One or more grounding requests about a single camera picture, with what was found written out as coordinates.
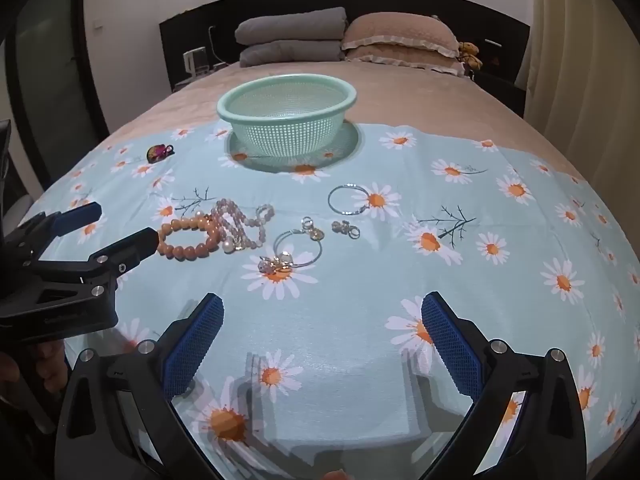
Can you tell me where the silver hoop with gold charm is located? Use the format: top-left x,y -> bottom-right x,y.
273,217 -> 326,267

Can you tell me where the plain silver hoop bangle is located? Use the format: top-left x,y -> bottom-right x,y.
328,185 -> 372,216

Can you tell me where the brown plush toy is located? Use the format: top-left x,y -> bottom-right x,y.
457,40 -> 484,72

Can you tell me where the dark glass door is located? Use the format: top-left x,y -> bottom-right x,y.
0,0 -> 110,201

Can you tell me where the pink ruffled pillow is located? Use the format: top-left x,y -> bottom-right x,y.
341,11 -> 460,59
344,49 -> 466,79

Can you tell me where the person's left hand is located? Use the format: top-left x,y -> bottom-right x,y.
0,338 -> 69,397

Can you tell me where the black nightstand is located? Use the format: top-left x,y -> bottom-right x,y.
472,70 -> 527,119

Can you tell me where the green plastic mesh basket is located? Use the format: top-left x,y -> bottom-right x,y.
216,74 -> 358,157

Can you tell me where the beige bed cover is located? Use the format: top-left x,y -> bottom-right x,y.
107,60 -> 583,183

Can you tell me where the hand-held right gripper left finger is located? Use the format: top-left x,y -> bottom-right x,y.
54,292 -> 226,480

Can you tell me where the pink bead bracelet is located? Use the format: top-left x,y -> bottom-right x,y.
209,198 -> 275,254

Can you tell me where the orange bead bracelet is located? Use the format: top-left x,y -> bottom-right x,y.
156,214 -> 227,263

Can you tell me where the cream curtain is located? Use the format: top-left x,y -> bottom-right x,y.
520,0 -> 640,196

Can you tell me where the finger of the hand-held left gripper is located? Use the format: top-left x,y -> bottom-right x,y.
30,227 -> 161,302
5,202 -> 103,262

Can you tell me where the daisy print blue cloth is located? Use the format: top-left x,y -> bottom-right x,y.
20,122 -> 640,480

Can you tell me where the grey pillow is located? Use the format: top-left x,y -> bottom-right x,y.
234,7 -> 349,45
239,40 -> 347,67

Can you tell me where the crystal charm jewelry piece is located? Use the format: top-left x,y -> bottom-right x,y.
257,253 -> 296,275

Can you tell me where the white bedside device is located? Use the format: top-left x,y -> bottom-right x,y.
182,46 -> 209,79

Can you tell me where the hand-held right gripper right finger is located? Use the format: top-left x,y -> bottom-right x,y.
421,292 -> 588,480

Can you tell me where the black headboard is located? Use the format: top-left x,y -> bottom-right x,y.
159,0 -> 531,94

